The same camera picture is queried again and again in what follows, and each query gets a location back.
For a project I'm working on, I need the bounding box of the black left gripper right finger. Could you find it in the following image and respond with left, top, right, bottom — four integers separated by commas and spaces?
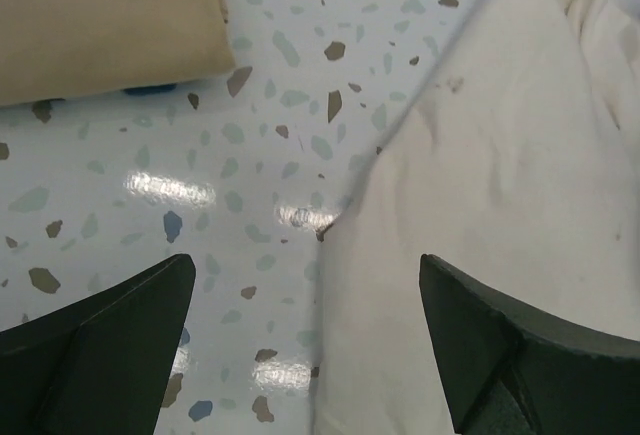
419, 255, 639, 434

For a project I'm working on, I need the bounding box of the folded tan t-shirt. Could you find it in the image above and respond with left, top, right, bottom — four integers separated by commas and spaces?
1, 0, 235, 106

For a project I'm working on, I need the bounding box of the folded blue t-shirt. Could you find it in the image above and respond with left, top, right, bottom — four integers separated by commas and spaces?
122, 83, 177, 97

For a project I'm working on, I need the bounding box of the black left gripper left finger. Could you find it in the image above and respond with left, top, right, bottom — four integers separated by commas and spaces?
1, 254, 195, 435

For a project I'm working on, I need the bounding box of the cream white t-shirt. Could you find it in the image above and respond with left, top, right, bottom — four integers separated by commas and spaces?
314, 0, 639, 434

